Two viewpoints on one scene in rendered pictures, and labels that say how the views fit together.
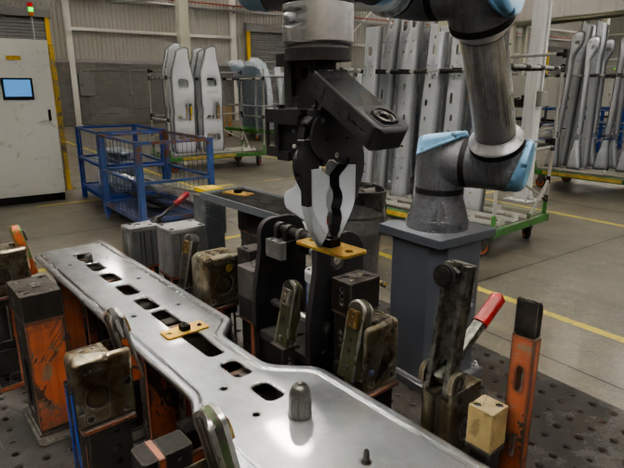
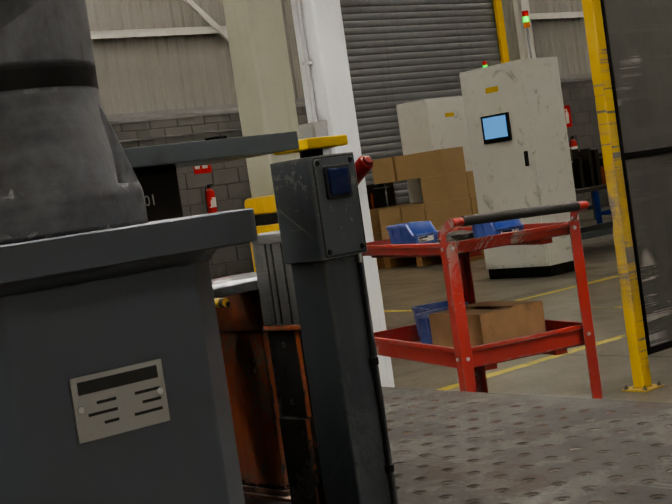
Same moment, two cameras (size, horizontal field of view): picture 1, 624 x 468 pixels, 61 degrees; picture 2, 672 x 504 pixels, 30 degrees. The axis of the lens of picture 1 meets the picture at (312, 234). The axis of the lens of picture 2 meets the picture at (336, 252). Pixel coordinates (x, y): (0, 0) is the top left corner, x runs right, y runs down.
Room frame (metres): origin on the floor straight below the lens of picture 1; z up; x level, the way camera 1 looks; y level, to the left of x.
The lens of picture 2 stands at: (1.44, -1.08, 1.11)
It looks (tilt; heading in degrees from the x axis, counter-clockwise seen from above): 3 degrees down; 87
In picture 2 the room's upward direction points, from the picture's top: 8 degrees counter-clockwise
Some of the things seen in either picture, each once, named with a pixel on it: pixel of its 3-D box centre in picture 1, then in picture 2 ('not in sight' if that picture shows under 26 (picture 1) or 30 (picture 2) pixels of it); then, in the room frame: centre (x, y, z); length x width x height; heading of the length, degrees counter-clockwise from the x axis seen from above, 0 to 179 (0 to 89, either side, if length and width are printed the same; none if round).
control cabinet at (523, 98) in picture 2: not in sight; (517, 146); (3.83, 10.70, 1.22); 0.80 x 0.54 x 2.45; 126
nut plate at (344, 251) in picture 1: (330, 242); not in sight; (0.58, -0.02, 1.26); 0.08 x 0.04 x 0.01; 41
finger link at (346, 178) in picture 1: (330, 199); not in sight; (0.62, -0.02, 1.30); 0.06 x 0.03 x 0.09; 41
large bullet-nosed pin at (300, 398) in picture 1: (300, 403); not in sight; (0.64, 0.02, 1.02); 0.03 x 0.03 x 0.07
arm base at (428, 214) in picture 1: (437, 206); (11, 159); (1.29, -0.31, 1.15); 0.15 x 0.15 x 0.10
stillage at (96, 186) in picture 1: (121, 164); not in sight; (6.88, 2.46, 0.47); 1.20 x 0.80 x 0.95; 34
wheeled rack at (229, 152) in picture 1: (208, 118); not in sight; (10.09, 1.92, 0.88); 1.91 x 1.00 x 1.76; 124
